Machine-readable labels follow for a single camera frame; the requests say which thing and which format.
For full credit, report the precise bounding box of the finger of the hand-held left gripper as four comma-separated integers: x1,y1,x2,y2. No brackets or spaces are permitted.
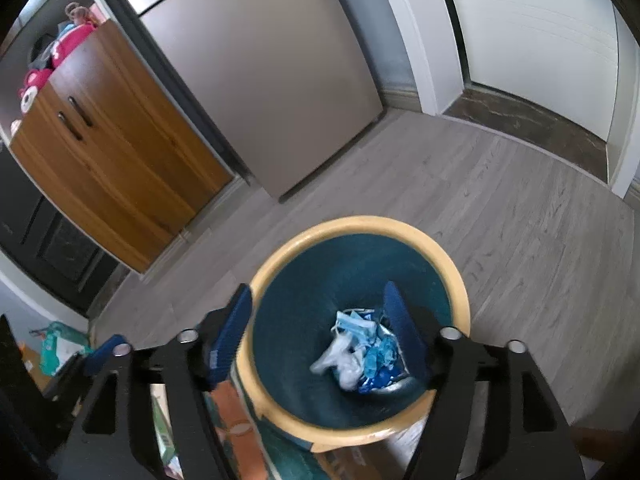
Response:
0,314,57,480
44,338,121,401

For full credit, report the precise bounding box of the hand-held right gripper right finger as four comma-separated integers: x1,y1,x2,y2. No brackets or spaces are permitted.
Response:
382,281,586,480

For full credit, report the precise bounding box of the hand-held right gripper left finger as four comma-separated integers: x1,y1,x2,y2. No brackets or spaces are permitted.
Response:
50,284,253,480

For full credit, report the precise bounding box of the blue glove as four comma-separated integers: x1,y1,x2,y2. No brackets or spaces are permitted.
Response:
362,335,401,381

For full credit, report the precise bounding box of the blue face mask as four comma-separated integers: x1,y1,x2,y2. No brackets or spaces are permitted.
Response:
332,310,378,346

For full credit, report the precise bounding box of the blue snack packet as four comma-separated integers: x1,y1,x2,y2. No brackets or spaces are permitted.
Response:
357,310,410,394

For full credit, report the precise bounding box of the white plastic bag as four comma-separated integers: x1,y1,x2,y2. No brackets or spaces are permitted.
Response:
310,335,366,391

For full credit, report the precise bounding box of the blue basin with yellow rim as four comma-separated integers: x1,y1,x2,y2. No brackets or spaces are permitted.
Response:
235,215,472,453

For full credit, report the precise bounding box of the cardboard box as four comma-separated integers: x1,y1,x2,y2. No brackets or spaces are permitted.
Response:
17,342,43,386

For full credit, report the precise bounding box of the printed teal and cream mat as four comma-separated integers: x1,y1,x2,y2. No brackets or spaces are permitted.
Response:
150,375,436,480

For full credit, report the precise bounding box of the black entrance door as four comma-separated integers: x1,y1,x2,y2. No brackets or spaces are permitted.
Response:
0,147,123,318

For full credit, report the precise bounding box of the wooden cabinet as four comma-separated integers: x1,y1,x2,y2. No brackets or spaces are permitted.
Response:
7,22,236,275

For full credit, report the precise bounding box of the brown wooden furniture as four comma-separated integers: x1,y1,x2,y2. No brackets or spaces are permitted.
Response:
570,425,618,463

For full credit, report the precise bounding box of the silver refrigerator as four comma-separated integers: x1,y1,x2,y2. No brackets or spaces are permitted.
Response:
82,0,386,204

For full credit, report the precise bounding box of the magenta plush toy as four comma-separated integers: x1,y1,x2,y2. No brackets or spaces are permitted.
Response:
50,22,96,68

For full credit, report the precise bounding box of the white door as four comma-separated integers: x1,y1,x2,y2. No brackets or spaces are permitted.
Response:
435,0,621,143

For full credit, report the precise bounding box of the small tan plush toy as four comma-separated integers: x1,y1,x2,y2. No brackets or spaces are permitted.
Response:
65,2,91,26

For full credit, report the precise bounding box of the dark cabinet handle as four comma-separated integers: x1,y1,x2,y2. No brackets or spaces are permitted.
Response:
68,96,94,127
56,112,83,141

